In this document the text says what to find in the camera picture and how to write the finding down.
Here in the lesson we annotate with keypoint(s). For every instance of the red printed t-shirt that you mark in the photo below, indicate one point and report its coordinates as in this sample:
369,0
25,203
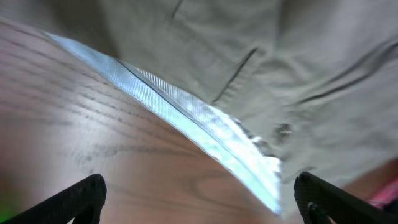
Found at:
386,195

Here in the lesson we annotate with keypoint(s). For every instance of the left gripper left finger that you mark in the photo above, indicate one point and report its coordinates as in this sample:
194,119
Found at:
81,203

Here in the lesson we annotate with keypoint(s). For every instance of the khaki green shorts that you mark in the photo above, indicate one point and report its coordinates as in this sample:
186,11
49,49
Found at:
268,88

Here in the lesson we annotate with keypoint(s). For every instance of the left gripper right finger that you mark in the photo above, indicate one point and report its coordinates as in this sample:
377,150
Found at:
321,202

